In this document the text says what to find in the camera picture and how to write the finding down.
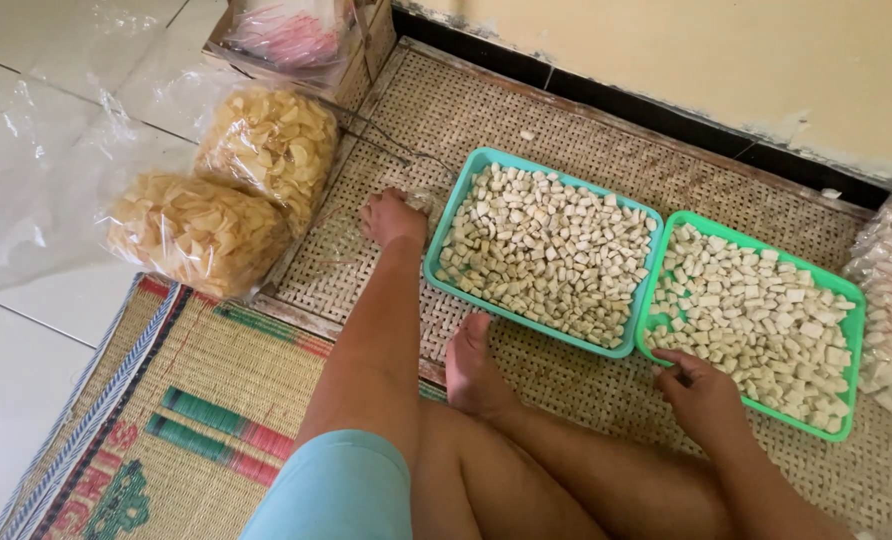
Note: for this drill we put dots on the person's left hand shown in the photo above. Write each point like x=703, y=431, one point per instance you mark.
x=393, y=220

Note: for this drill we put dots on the person's right hand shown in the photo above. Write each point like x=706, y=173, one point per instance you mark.
x=705, y=401

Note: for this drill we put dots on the person's left fingers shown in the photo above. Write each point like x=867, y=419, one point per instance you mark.
x=371, y=211

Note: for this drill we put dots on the green plastic tray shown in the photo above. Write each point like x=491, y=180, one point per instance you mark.
x=855, y=330

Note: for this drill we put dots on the small clear plastic bag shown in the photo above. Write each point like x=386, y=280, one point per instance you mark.
x=427, y=204

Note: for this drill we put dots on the teal plastic tray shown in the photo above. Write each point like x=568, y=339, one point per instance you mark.
x=446, y=281

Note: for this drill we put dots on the clear bag of yellow chips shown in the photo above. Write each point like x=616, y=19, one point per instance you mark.
x=198, y=232
x=270, y=146

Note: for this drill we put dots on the cardboard box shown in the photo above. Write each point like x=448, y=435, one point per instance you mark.
x=375, y=45

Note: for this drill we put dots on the pile of white cracker pieces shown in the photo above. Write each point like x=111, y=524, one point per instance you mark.
x=547, y=255
x=768, y=322

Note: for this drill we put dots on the clear bag with pink contents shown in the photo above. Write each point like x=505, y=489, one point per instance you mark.
x=288, y=34

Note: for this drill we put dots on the woven bamboo mat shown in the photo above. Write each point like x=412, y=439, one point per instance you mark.
x=551, y=105

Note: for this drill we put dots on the colourful striped straw mat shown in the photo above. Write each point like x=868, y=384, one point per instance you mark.
x=191, y=420

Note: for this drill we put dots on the light blue garment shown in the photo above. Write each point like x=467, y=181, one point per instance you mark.
x=333, y=491

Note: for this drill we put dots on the person's bare leg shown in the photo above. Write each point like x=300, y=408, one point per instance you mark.
x=491, y=495
x=566, y=442

